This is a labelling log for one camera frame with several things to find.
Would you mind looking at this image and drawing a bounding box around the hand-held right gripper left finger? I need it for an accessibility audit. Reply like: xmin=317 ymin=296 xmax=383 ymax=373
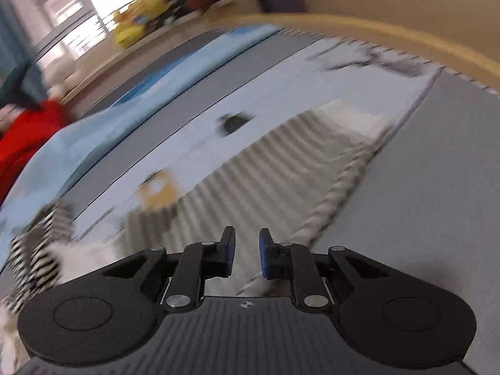
xmin=102 ymin=226 xmax=237 ymax=314

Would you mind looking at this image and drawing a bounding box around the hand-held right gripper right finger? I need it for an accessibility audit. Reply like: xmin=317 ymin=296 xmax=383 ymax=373
xmin=258 ymin=227 xmax=396 ymax=314

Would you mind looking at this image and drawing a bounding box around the beige ribbed knit garment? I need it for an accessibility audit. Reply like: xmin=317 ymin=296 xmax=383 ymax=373
xmin=122 ymin=99 xmax=394 ymax=282

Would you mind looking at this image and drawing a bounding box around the light blue printed blanket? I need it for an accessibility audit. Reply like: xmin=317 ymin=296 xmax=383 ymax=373
xmin=0 ymin=23 xmax=444 ymax=251

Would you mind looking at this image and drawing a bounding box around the grey bed sheet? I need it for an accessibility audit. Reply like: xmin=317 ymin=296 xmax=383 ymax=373
xmin=234 ymin=66 xmax=500 ymax=375

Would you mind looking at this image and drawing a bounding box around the red cloth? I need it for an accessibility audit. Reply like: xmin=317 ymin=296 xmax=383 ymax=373
xmin=0 ymin=99 xmax=79 ymax=206

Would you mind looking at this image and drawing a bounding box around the yellow plush toy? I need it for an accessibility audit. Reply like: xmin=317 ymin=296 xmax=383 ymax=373
xmin=112 ymin=0 xmax=173 ymax=50

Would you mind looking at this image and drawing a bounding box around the window with railing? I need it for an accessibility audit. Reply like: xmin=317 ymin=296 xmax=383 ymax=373
xmin=21 ymin=0 xmax=157 ymax=61

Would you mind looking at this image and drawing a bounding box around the teal curtain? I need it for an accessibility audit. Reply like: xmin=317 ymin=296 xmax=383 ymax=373
xmin=0 ymin=0 xmax=48 ymax=111

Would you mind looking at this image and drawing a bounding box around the wooden bed frame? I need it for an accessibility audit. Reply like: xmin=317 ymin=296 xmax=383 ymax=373
xmin=203 ymin=12 xmax=500 ymax=96

